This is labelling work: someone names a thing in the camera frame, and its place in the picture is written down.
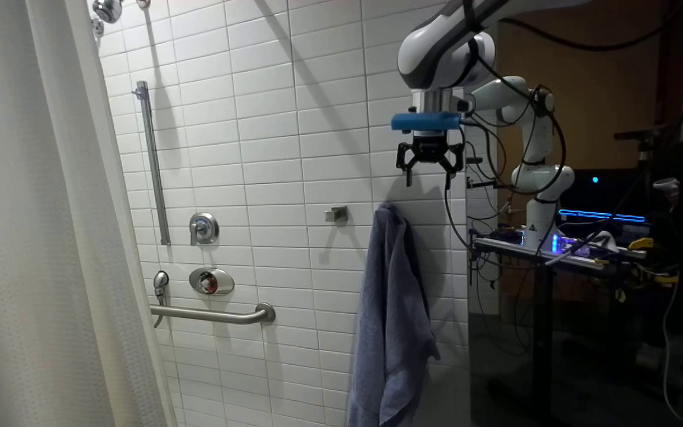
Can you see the blue towel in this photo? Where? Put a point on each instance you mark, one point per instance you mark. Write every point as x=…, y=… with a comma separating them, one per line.
x=395, y=338

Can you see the black desk with clutter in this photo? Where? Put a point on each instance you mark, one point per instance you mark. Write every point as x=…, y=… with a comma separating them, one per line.
x=606, y=245

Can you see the shower head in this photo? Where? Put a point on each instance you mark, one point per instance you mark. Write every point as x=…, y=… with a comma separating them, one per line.
x=104, y=11

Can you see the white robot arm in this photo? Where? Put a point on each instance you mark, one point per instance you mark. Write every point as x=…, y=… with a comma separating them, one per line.
x=434, y=58

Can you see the shower valve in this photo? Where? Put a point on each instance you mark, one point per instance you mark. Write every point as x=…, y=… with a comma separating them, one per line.
x=203, y=227
x=211, y=281

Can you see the lower shower valve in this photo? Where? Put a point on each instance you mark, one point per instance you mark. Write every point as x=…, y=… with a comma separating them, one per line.
x=211, y=281

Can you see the vertical metal grab bar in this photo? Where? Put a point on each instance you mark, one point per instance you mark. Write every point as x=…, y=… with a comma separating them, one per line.
x=144, y=94

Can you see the upper shower valve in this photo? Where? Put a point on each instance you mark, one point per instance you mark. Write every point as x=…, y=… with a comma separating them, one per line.
x=203, y=227

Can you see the white shower curtain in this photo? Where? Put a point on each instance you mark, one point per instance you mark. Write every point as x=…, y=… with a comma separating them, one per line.
x=75, y=328

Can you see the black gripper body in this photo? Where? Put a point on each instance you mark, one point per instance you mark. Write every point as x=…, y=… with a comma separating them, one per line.
x=429, y=148

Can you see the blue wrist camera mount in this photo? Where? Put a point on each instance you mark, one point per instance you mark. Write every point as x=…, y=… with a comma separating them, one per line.
x=425, y=122

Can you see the small metal wall fitting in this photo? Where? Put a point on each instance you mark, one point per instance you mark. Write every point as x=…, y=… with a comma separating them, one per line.
x=161, y=282

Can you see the horizontal metal grab bar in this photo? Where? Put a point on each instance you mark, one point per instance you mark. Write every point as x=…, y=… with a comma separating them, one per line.
x=256, y=315

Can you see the left wall hook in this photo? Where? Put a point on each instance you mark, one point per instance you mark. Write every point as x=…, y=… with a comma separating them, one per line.
x=338, y=213

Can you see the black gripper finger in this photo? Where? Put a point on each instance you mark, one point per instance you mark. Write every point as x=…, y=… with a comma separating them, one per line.
x=404, y=161
x=452, y=161

